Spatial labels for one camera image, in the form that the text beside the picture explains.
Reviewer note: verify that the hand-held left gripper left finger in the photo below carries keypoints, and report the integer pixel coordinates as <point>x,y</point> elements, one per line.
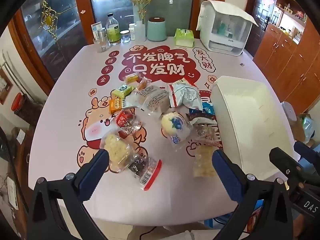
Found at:
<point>96,171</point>

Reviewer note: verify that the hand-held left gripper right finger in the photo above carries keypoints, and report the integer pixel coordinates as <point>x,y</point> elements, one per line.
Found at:
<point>226,177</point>

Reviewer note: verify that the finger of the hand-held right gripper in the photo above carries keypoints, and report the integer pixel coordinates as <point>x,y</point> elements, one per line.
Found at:
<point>306,152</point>
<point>285,162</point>

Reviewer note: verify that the pale rice cracker packet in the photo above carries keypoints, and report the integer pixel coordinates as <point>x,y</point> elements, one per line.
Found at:
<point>203,162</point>

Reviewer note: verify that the yellow pastry clear packet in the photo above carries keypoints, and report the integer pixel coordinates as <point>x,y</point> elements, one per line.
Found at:
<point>116,151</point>

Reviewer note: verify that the clear nut mix packet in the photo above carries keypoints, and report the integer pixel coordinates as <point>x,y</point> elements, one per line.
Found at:
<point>206,133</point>

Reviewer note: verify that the white plastic storage bin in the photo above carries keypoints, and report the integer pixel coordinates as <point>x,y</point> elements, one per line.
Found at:
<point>250,120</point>

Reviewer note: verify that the clear red candy packet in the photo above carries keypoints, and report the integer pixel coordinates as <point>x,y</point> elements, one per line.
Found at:
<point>132,128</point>

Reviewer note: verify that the red snack packet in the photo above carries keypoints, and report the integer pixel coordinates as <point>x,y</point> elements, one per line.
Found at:
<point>124,118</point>

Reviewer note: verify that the dark snowflake snack packet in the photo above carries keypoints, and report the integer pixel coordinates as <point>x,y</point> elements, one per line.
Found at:
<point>201,118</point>

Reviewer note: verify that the orange white snack bar packet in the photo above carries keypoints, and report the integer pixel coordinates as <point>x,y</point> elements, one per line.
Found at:
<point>117,105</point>

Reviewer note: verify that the blueberry bread packet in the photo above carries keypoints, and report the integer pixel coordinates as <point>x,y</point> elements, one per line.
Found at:
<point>175,127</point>

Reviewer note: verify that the blue white snack packet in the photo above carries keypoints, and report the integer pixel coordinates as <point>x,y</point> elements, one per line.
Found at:
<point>208,108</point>

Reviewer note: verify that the green snack packet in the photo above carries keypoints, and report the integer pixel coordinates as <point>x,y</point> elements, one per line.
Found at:
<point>123,91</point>

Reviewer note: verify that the large clear bread packet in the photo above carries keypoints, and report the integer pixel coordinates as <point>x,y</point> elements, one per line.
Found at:
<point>152,100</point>

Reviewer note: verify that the white red-edged snack packet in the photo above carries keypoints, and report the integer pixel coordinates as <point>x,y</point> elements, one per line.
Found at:
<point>183,93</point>

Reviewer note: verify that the small orange snack packet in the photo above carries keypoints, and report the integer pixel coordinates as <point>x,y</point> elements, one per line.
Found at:
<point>143,83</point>

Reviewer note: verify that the small yellow snack packet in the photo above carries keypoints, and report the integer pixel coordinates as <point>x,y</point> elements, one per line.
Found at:
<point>132,78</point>

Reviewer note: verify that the cardboard box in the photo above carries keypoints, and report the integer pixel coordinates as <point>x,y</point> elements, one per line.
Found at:
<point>298,131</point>

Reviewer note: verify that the green plastic bag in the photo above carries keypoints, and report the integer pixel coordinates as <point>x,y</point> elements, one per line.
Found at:
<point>308,127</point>

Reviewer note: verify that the brown wooden cabinet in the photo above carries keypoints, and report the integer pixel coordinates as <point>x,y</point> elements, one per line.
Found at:
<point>287,67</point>

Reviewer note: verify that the red lidded container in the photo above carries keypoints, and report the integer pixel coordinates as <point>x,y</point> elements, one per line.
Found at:
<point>17,101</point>

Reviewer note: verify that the drinking glass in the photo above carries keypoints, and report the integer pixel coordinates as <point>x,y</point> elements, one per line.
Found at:
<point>101,45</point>

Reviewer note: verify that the metal can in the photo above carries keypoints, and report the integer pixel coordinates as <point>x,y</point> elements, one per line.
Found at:
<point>102,36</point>

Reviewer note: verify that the small glass jar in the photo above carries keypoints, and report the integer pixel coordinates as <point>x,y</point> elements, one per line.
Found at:
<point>125,37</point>

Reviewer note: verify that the white cup storage cabinet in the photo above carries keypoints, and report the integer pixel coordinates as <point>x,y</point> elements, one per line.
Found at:
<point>225,35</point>

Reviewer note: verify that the clear bottle green label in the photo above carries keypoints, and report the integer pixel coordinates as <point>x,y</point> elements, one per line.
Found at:
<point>113,31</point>

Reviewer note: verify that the dark wooden entry door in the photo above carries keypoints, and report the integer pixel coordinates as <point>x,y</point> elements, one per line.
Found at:
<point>263,17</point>

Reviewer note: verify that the white carton box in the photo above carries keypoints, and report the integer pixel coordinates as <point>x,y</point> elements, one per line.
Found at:
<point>96,28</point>

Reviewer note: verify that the small white pill bottle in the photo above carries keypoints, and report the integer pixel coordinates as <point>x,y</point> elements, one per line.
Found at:
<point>132,32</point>

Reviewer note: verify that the green tissue pack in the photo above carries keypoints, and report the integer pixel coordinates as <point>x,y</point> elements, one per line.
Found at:
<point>184,38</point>

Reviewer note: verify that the white plastic bottle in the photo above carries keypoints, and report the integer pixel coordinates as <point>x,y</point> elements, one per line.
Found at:
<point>140,31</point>

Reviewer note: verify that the teal canister brown lid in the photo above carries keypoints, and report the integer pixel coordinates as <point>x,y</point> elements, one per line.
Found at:
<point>156,30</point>

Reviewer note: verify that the small gold door ornament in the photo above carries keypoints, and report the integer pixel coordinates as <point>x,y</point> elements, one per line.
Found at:
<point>48,18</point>

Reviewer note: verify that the white cloth cover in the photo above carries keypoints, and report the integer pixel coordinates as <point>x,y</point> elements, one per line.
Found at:
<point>225,8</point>

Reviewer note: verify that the wooden picture frame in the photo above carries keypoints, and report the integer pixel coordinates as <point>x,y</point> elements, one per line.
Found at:
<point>5,85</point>

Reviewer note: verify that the wall shelf with items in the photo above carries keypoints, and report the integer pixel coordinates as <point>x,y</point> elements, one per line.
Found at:
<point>292,15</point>

